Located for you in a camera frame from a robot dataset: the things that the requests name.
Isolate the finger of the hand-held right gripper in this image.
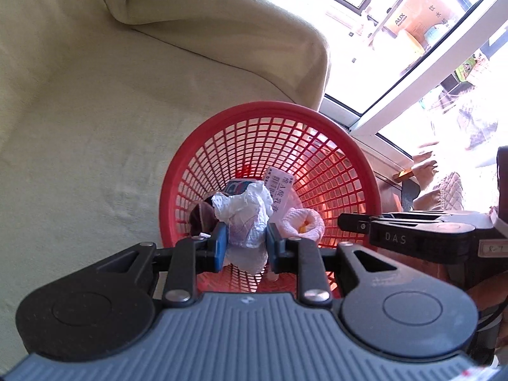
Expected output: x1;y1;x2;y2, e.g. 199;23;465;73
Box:
338;211;490;263

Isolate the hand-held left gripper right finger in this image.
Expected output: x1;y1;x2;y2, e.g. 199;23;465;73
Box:
266;223;398;307

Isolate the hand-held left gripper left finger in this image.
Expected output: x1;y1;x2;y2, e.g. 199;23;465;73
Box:
97;222;230;307

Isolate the pink knitted sock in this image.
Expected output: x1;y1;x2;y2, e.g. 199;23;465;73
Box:
278;206;325;243

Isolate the dark purple scrunchie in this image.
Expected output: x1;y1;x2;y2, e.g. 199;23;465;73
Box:
188;194;217;237

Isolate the white tissue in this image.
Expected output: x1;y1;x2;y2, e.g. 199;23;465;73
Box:
211;180;274;274

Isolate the blue snack packet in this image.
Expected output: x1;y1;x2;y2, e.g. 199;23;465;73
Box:
224;178;258;195

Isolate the white printed ointment box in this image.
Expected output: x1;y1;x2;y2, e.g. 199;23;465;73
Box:
262;168;294;207

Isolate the red plastic mesh basket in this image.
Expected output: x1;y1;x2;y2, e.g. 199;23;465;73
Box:
159;102;382;300

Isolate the quilted beige cloth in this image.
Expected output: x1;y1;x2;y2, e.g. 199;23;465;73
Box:
416;171;466;212

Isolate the sofa with pale green cover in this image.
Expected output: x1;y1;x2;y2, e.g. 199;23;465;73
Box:
0;0;332;381

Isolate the green packet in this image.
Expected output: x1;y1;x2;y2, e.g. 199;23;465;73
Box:
456;56;478;85

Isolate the brown cardboard box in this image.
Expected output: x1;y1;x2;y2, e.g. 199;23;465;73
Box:
383;0;461;54

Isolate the white sliding door frame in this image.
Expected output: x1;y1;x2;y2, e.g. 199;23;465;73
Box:
262;0;508;167

